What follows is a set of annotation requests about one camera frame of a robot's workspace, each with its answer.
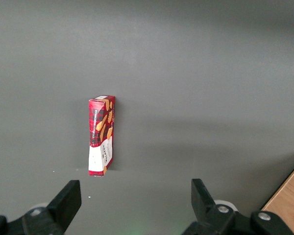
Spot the red tartan shortbread box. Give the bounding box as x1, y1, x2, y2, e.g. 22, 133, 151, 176
87, 95, 116, 177

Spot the wooden drawer cabinet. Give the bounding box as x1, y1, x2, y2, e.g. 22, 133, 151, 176
261, 158, 294, 235

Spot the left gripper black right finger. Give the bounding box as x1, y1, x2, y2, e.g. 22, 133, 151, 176
181, 178, 292, 235

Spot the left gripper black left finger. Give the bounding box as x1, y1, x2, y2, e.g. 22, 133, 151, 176
0, 180, 82, 235

